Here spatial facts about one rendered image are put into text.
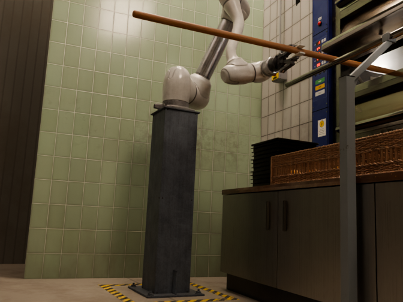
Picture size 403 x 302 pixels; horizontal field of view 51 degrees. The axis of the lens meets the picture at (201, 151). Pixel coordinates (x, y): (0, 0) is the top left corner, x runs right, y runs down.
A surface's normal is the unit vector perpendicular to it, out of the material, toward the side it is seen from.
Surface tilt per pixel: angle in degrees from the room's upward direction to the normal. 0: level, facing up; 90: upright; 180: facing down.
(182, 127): 90
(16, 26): 90
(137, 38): 90
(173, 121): 90
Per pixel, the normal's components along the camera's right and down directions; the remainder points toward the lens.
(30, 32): 0.45, -0.12
